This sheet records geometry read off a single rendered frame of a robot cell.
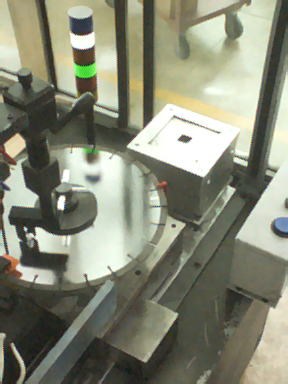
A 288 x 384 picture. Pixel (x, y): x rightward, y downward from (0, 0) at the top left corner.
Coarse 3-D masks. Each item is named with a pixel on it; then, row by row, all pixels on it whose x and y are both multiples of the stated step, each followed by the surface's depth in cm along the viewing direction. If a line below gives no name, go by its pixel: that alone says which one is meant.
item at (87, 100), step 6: (84, 96) 77; (90, 96) 77; (78, 102) 76; (84, 102) 76; (90, 102) 77; (72, 108) 76; (78, 108) 76; (84, 108) 76; (66, 114) 76; (72, 114) 76; (78, 114) 77; (60, 120) 75; (66, 120) 75; (54, 126) 75; (60, 126) 75; (54, 132) 75
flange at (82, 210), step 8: (72, 184) 103; (80, 184) 103; (56, 200) 98; (80, 200) 100; (88, 200) 100; (96, 200) 100; (56, 208) 97; (64, 208) 97; (72, 208) 97; (80, 208) 99; (88, 208) 99; (96, 208) 99; (64, 216) 97; (72, 216) 97; (80, 216) 97; (88, 216) 98; (64, 224) 96; (72, 224) 96; (80, 224) 96; (64, 232) 96
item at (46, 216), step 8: (40, 200) 87; (48, 200) 87; (16, 208) 91; (24, 208) 91; (32, 208) 91; (40, 208) 91; (48, 208) 88; (8, 216) 90; (16, 216) 90; (24, 216) 90; (32, 216) 90; (40, 216) 90; (48, 216) 89; (56, 216) 90; (16, 224) 91; (24, 224) 91; (32, 224) 90; (40, 224) 90; (48, 224) 90; (56, 224) 90; (16, 232) 93; (24, 232) 92; (32, 232) 94; (24, 240) 93
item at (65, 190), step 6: (66, 174) 99; (66, 180) 98; (60, 186) 96; (66, 186) 96; (54, 192) 96; (60, 192) 95; (66, 192) 95; (72, 192) 96; (78, 192) 96; (84, 192) 96; (90, 192) 97; (60, 198) 95; (66, 198) 96; (72, 198) 97; (60, 204) 94
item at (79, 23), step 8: (72, 8) 106; (80, 8) 106; (88, 8) 106; (72, 16) 104; (80, 16) 104; (88, 16) 104; (72, 24) 105; (80, 24) 104; (88, 24) 105; (80, 32) 106; (88, 32) 106
